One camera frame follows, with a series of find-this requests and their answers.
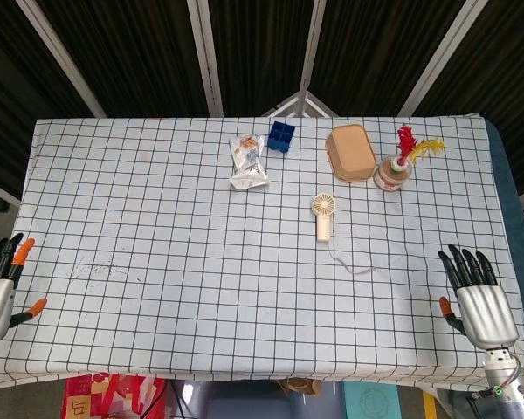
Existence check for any white partition frame bar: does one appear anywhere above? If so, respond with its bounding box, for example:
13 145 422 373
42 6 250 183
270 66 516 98
297 0 329 117
15 0 108 119
396 0 484 117
186 0 224 118

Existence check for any blue checked white tablecloth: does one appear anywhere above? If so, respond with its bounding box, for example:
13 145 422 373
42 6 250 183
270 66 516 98
0 113 524 392

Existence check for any red yellow feather shuttlecock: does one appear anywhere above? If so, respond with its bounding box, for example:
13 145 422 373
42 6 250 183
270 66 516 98
390 124 445 174

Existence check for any brown cardboard piece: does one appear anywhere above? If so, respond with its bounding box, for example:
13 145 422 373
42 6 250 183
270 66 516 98
275 377 325 399

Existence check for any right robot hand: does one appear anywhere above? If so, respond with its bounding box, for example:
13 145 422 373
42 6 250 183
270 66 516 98
438 244 520 350

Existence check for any blue ice cube tray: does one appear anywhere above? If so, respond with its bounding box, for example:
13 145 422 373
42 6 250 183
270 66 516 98
266 120 299 155

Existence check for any blue grey chair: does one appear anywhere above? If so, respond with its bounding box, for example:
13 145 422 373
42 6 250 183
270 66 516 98
169 378 346 419

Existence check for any red patterned bag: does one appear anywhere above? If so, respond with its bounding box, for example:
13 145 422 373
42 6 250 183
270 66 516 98
60 373 168 419

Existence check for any white handheld fan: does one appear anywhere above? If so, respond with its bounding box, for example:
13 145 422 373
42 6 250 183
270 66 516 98
311 193 336 243

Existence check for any white triangular frame foot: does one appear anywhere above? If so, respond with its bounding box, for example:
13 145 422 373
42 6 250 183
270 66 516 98
261 90 340 118

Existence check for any white fan wrist strap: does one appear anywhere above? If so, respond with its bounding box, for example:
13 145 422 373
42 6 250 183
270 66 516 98
325 240 379 276

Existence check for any brown paper food box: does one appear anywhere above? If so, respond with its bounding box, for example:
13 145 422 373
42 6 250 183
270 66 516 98
325 124 376 183

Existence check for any clear jar with brown contents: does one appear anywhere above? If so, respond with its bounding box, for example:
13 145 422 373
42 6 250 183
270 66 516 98
373 154 412 192

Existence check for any teal box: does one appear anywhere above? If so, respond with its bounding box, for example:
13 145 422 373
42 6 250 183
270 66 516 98
342 381 403 419

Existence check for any crumpled silver snack bag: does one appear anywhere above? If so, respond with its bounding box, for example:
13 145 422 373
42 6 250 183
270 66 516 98
229 133 271 190

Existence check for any blue table side panel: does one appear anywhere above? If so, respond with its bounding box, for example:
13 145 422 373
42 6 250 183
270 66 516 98
483 118 524 370

